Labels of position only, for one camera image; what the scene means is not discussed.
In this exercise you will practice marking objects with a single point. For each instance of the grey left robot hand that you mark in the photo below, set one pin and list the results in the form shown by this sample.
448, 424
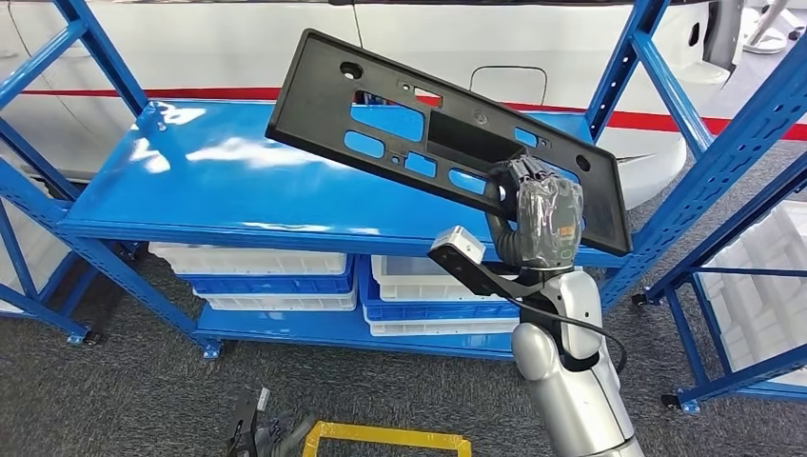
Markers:
277, 441

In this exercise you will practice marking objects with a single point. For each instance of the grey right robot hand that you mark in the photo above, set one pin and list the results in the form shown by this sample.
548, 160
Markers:
548, 214

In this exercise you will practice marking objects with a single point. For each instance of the black plastic plate frame part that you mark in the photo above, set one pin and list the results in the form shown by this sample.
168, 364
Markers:
315, 94

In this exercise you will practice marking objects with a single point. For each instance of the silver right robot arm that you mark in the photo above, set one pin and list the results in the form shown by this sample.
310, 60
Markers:
567, 391

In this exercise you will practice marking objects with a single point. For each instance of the blue steel shelf rack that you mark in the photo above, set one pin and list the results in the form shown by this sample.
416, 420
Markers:
220, 189
44, 312
750, 376

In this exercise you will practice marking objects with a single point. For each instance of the yellow floor tape square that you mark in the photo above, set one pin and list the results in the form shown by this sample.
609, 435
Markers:
378, 435

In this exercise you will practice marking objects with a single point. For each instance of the white plastic bin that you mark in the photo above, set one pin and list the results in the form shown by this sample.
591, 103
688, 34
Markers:
410, 277
441, 328
252, 260
284, 301
763, 303
38, 252

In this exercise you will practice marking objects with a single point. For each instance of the black cylindrical sensor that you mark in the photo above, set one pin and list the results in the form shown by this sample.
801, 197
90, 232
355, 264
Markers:
366, 98

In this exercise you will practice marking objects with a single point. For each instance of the white floor stand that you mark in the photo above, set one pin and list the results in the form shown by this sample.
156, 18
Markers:
763, 44

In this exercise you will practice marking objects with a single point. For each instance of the white car body red stripe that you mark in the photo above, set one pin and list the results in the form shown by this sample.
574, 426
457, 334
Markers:
189, 50

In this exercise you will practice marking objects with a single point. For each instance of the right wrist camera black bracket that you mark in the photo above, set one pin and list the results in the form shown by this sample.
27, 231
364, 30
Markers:
466, 262

